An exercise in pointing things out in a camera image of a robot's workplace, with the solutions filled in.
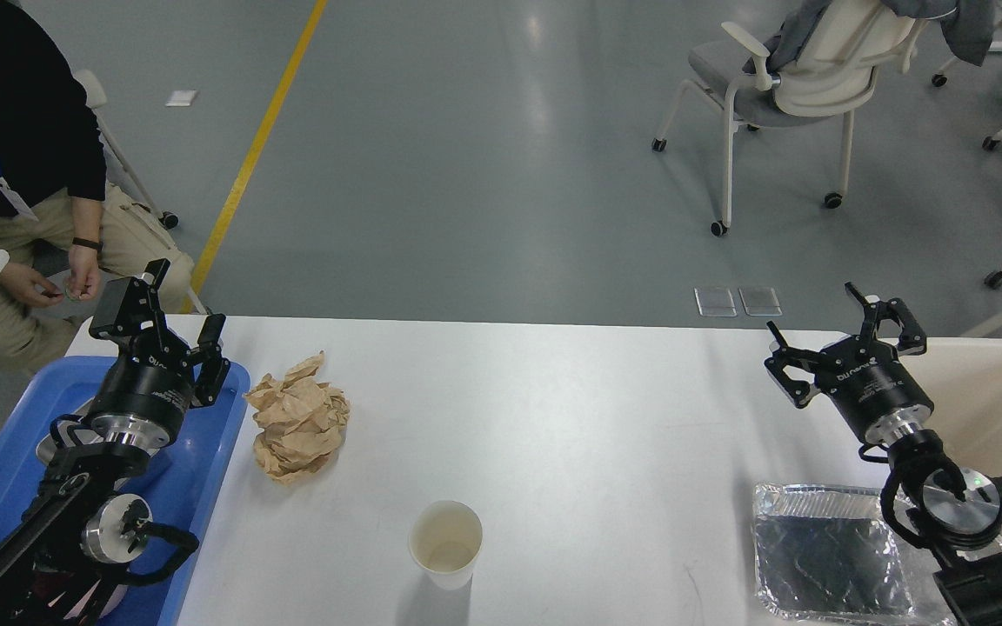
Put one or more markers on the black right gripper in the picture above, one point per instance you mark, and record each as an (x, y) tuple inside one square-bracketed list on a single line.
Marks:
[(871, 387)]

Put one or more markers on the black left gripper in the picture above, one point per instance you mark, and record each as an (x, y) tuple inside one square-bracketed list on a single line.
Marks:
[(143, 403)]

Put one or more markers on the brown paper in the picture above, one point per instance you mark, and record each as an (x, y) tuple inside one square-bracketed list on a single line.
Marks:
[(302, 421)]

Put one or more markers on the aluminium foil tray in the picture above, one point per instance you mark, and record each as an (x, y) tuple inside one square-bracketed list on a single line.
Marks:
[(824, 554)]

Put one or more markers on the white paper cup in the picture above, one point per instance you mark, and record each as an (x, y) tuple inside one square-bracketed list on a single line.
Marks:
[(445, 541)]

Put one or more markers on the square stainless steel tray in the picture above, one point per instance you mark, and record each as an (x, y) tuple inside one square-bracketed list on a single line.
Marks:
[(68, 431)]

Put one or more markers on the pink plastic mug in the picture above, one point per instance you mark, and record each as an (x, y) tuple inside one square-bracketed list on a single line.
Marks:
[(110, 600)]

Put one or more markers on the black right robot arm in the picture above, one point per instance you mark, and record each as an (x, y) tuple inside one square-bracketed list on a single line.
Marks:
[(928, 500)]

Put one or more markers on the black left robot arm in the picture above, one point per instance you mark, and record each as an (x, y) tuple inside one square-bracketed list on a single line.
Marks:
[(81, 537)]

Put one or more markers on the person's hand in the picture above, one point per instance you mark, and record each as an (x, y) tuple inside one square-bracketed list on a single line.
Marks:
[(84, 282)]

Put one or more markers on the person's other hand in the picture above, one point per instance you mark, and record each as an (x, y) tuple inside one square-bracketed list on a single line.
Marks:
[(28, 286)]

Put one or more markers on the beige plastic bin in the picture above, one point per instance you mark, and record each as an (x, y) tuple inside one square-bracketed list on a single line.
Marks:
[(963, 376)]

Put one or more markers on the seated person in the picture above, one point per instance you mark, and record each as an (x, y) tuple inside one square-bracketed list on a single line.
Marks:
[(54, 192)]

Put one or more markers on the left white grey chair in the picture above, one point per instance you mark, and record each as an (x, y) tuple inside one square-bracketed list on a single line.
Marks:
[(96, 98)]

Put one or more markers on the white grey office chair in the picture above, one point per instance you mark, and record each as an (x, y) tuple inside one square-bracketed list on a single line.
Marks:
[(835, 73)]

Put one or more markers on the grey jacket on chair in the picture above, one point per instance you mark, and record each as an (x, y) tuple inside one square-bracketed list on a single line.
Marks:
[(967, 28)]

